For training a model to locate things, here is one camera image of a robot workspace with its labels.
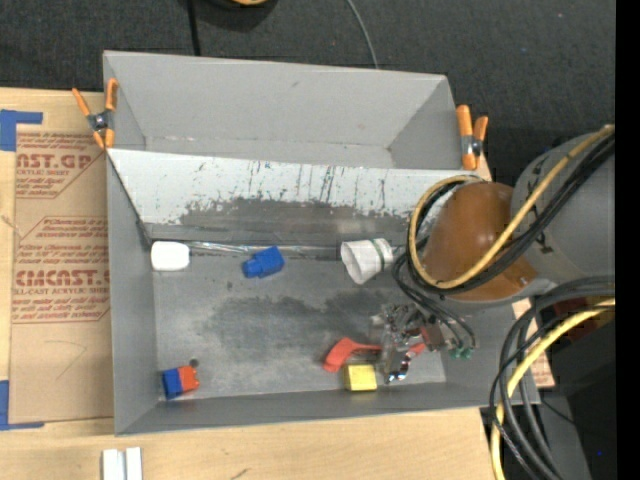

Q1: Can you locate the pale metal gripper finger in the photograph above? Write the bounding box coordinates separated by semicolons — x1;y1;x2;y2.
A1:
370;303;419;333
380;331;415;385

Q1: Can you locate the yellow block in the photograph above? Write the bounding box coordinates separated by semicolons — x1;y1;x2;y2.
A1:
341;363;379;393

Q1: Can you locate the red plastic tool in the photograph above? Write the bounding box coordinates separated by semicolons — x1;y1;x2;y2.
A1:
322;336;427;374

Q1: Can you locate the white cup with green stripes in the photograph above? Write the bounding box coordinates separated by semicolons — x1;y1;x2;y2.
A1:
340;237;397;286

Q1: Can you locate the grey metal bin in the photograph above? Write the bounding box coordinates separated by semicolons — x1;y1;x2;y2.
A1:
102;50;542;437

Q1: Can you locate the blue toy block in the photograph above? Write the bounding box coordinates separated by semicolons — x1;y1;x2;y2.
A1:
241;245;286;280

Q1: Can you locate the blue and orange block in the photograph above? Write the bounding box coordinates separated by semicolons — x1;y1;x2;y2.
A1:
160;364;202;401

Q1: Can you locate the white rounded block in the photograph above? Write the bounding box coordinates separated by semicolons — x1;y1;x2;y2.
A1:
150;240;192;272

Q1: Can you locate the brown cardboard board red print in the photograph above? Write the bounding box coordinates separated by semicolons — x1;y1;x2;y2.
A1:
0;86;555;427

